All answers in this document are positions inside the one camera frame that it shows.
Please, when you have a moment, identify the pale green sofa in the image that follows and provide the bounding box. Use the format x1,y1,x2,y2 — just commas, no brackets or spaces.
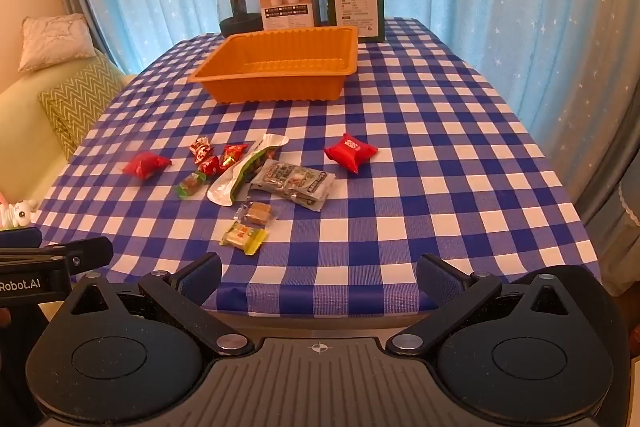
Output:
0,47,136,228

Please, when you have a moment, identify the yellow green snack packet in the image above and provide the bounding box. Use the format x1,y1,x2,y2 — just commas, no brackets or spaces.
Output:
220,222,269,254

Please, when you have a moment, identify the green zigzag pillow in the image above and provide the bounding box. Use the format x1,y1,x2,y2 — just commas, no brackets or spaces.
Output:
37,52,126,162

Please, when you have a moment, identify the grey snack packet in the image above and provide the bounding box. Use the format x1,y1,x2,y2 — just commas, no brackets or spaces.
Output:
248,158,336,211

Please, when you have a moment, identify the orange plastic tray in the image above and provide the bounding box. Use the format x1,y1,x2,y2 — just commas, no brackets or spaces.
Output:
187,25,360,104

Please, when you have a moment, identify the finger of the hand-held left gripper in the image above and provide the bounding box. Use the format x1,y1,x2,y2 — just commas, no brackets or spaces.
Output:
0,236,115,270
0,227,43,250

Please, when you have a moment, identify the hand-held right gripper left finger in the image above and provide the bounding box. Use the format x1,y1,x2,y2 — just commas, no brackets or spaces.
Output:
65,252,256,358

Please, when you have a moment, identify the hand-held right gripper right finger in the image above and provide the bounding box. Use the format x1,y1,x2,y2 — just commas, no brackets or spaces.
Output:
385,252,577,358

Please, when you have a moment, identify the red snack packet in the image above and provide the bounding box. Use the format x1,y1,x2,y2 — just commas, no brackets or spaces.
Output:
121,152,172,180
323,133,379,176

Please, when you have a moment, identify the long green white snack packet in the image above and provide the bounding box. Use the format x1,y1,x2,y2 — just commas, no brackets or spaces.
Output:
206,133,290,206

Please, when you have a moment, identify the dark glass jar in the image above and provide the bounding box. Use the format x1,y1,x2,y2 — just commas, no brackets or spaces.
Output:
216,0,264,36

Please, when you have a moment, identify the green wrapped candy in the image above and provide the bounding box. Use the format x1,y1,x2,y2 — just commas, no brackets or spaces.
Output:
174,172,207,199

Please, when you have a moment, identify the white toy figure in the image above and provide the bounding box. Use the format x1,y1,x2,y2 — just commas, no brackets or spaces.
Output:
0,199,38,228

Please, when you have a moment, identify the beige pillow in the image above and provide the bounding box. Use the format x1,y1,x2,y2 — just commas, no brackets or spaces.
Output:
18,13,96,72

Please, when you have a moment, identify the brown candy in clear wrapper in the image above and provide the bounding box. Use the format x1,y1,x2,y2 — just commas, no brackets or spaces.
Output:
234,201,277,226

